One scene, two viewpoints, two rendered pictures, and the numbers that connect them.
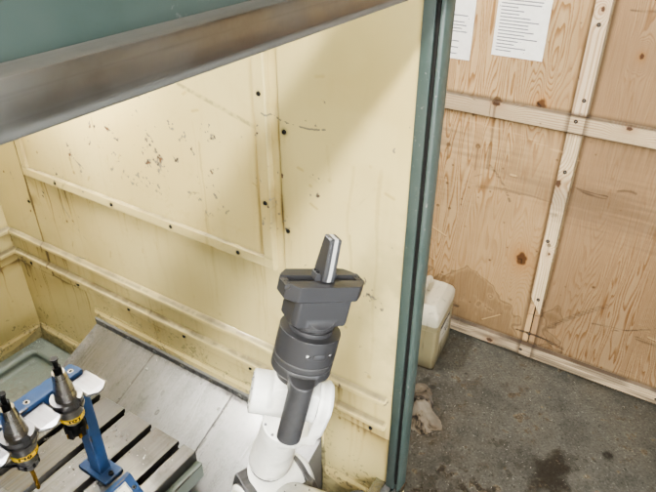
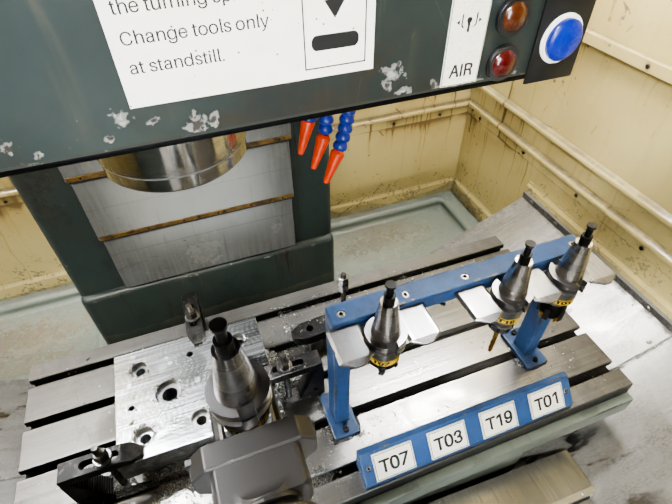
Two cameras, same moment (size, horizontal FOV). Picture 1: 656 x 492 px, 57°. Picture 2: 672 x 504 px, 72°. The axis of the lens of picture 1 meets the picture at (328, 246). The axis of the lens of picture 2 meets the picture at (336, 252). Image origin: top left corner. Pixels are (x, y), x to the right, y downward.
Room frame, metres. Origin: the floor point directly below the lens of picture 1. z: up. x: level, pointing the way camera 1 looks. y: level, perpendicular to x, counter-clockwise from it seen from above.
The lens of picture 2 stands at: (0.24, 0.52, 1.78)
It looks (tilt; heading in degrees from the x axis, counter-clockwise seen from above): 44 degrees down; 38
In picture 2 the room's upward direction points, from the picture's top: 1 degrees counter-clockwise
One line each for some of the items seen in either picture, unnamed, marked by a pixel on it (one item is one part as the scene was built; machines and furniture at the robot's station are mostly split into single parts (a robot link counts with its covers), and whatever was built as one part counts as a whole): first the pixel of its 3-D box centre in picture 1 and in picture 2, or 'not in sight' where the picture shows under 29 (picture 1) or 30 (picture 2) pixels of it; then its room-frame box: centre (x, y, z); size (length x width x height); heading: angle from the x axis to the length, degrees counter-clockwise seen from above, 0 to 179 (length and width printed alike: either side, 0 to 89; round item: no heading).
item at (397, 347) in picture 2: not in sight; (385, 336); (0.60, 0.71, 1.21); 0.06 x 0.06 x 0.03
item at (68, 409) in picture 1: (66, 400); (566, 277); (0.88, 0.53, 1.21); 0.06 x 0.06 x 0.03
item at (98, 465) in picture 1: (88, 427); (542, 306); (0.96, 0.55, 1.05); 0.10 x 0.05 x 0.30; 57
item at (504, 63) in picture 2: not in sight; (503, 63); (0.58, 0.63, 1.64); 0.02 x 0.01 x 0.02; 147
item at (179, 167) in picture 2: not in sight; (162, 102); (0.49, 0.94, 1.56); 0.16 x 0.16 x 0.12
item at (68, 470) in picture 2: not in sight; (106, 468); (0.24, 1.02, 0.97); 0.13 x 0.03 x 0.15; 147
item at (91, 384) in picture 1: (89, 384); (593, 269); (0.93, 0.50, 1.21); 0.07 x 0.05 x 0.01; 57
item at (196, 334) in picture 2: not in sight; (195, 324); (0.53, 1.14, 0.97); 0.13 x 0.03 x 0.15; 57
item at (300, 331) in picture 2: not in sight; (346, 322); (0.76, 0.89, 0.93); 0.26 x 0.05 x 0.06; 152
